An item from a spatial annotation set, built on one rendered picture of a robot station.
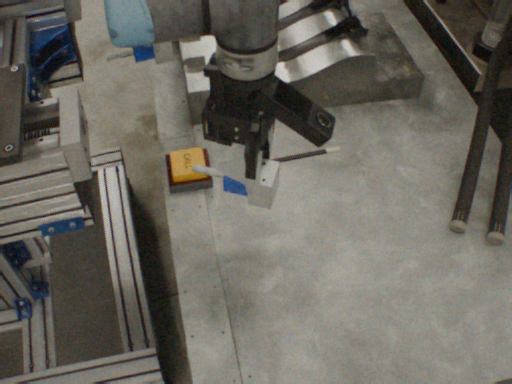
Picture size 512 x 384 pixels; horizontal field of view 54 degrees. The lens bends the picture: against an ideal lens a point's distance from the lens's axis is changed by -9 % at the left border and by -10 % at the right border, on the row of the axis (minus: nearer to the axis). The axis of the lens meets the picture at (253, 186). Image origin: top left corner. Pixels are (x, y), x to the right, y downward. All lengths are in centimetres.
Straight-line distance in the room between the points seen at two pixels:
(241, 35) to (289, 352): 47
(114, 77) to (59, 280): 120
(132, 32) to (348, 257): 53
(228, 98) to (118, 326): 96
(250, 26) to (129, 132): 171
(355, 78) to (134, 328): 87
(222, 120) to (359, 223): 36
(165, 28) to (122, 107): 182
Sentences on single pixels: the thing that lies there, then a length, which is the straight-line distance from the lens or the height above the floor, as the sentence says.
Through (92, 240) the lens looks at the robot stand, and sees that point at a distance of 169.
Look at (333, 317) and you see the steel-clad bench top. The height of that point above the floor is 80.
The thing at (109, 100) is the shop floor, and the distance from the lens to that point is 244.
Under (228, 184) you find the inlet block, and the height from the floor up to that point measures 94.
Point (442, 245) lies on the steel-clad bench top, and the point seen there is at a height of 80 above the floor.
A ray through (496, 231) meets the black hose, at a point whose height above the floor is 83.
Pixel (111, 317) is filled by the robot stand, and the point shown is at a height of 21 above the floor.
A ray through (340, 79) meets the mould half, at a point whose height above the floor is 87.
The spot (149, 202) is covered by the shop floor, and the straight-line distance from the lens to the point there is 200.
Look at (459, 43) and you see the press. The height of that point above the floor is 78.
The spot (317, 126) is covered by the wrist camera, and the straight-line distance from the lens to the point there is 69.
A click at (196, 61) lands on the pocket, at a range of 113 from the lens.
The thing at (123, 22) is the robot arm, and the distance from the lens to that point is 57.
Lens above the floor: 157
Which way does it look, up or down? 51 degrees down
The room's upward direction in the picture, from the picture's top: straight up
